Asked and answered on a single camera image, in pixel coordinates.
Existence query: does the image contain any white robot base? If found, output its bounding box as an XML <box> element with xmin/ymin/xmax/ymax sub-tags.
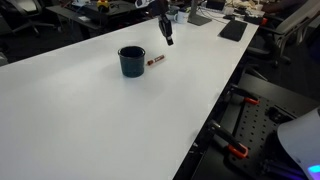
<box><xmin>277</xmin><ymin>107</ymin><xmax>320</xmax><ymax>180</ymax></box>

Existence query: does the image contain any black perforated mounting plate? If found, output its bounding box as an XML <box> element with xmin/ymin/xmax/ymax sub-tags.
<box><xmin>228</xmin><ymin>94</ymin><xmax>301</xmax><ymax>180</ymax></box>

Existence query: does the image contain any red marker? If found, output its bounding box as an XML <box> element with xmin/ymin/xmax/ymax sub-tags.
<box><xmin>146</xmin><ymin>54</ymin><xmax>166</xmax><ymax>67</ymax></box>

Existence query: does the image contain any grey blue mug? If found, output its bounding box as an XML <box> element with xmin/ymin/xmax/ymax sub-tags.
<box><xmin>167</xmin><ymin>4</ymin><xmax>181</xmax><ymax>22</ymax></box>

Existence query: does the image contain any white mug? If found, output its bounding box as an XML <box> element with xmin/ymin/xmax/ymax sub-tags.
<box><xmin>173</xmin><ymin>10</ymin><xmax>190</xmax><ymax>25</ymax></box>

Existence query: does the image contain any yellow red button box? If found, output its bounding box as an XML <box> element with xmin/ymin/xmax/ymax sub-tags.
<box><xmin>96</xmin><ymin>0</ymin><xmax>111</xmax><ymax>14</ymax></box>

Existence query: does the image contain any grey monitor stand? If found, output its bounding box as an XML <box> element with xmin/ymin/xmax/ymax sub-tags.
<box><xmin>187</xmin><ymin>0</ymin><xmax>213</xmax><ymax>27</ymax></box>

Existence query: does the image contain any black flat pad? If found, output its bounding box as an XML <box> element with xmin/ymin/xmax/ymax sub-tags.
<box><xmin>218</xmin><ymin>19</ymin><xmax>248</xmax><ymax>43</ymax></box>

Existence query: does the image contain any black background desk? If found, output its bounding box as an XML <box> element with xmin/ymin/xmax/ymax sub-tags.
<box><xmin>45</xmin><ymin>0</ymin><xmax>149</xmax><ymax>39</ymax></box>

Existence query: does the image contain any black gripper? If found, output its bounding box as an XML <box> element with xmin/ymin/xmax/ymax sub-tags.
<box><xmin>148</xmin><ymin>0</ymin><xmax>175</xmax><ymax>47</ymax></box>

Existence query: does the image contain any grey office chair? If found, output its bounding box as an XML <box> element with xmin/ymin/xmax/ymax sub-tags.
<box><xmin>246</xmin><ymin>0</ymin><xmax>320</xmax><ymax>69</ymax></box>

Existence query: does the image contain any dark teal mug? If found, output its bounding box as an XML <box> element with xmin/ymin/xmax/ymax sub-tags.
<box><xmin>117</xmin><ymin>45</ymin><xmax>147</xmax><ymax>78</ymax></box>

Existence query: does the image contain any dark office chair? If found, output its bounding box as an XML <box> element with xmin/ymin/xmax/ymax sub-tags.
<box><xmin>0</xmin><ymin>0</ymin><xmax>56</xmax><ymax>38</ymax></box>

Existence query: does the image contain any black box with red part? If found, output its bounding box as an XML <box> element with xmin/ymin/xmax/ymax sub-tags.
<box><xmin>243</xmin><ymin>13</ymin><xmax>268</xmax><ymax>26</ymax></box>

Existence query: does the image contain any black robot stand top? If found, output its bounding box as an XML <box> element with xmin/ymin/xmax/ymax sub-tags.
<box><xmin>191</xmin><ymin>73</ymin><xmax>320</xmax><ymax>180</ymax></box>

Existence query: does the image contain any black clamp orange handle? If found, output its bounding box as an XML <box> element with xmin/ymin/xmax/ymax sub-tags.
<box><xmin>224</xmin><ymin>83</ymin><xmax>260</xmax><ymax>106</ymax></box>
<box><xmin>206</xmin><ymin>119</ymin><xmax>250</xmax><ymax>160</ymax></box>

